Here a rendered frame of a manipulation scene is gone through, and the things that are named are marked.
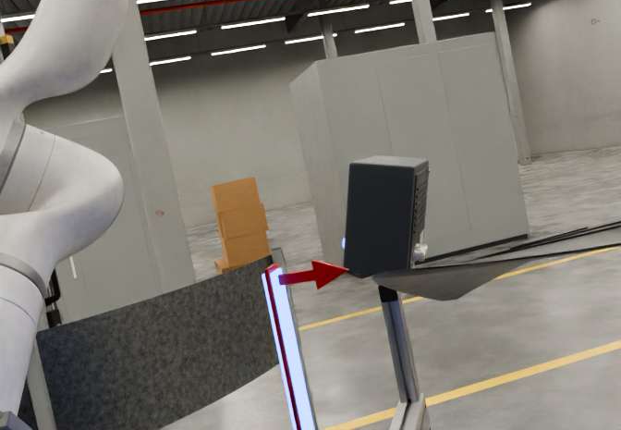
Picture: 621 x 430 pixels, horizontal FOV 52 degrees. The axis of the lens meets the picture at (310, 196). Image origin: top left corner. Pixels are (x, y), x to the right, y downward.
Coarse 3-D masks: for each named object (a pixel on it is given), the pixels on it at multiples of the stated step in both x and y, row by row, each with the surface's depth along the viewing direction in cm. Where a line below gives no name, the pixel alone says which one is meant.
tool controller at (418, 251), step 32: (384, 160) 115; (416, 160) 121; (352, 192) 107; (384, 192) 106; (416, 192) 107; (352, 224) 108; (384, 224) 106; (416, 224) 109; (352, 256) 108; (384, 256) 107; (416, 256) 109
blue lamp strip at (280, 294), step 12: (276, 276) 51; (276, 288) 50; (276, 300) 50; (288, 312) 52; (288, 324) 51; (288, 336) 51; (288, 348) 50; (288, 360) 51; (300, 372) 52; (300, 384) 52; (300, 396) 51; (300, 408) 51; (300, 420) 51
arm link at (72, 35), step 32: (64, 0) 77; (96, 0) 78; (32, 32) 76; (64, 32) 76; (96, 32) 78; (32, 64) 74; (64, 64) 76; (96, 64) 79; (0, 96) 72; (32, 96) 76; (0, 128) 72; (0, 160) 70
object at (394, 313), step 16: (384, 304) 102; (400, 304) 102; (384, 320) 102; (400, 320) 102; (400, 336) 102; (400, 352) 103; (400, 368) 102; (400, 384) 103; (416, 384) 103; (400, 400) 103; (416, 400) 102
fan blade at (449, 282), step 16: (608, 224) 44; (544, 240) 46; (560, 240) 44; (576, 240) 41; (592, 240) 40; (608, 240) 39; (496, 256) 42; (512, 256) 39; (528, 256) 38; (544, 256) 38; (384, 272) 39; (400, 272) 39; (416, 272) 39; (432, 272) 40; (448, 272) 43; (464, 272) 48; (480, 272) 52; (496, 272) 54; (400, 288) 50; (416, 288) 51; (432, 288) 53; (448, 288) 55; (464, 288) 57
